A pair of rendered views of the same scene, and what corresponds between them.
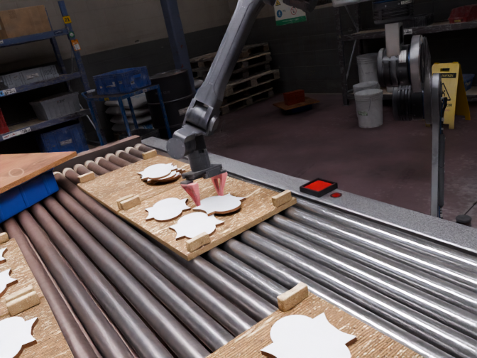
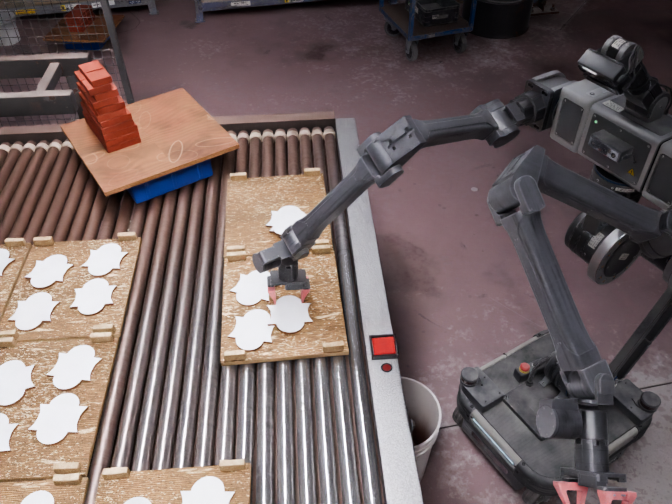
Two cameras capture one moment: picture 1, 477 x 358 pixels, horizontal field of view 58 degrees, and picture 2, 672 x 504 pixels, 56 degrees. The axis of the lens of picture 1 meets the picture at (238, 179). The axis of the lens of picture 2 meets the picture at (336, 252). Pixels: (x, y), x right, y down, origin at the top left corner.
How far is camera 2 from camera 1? 1.09 m
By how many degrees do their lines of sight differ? 32
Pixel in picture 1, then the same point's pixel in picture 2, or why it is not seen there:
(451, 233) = (400, 485)
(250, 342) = (184, 478)
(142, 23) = not seen: outside the picture
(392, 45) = (591, 222)
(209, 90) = (303, 229)
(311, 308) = (236, 480)
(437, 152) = (649, 323)
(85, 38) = not seen: outside the picture
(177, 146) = (258, 263)
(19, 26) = not seen: outside the picture
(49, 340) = (97, 385)
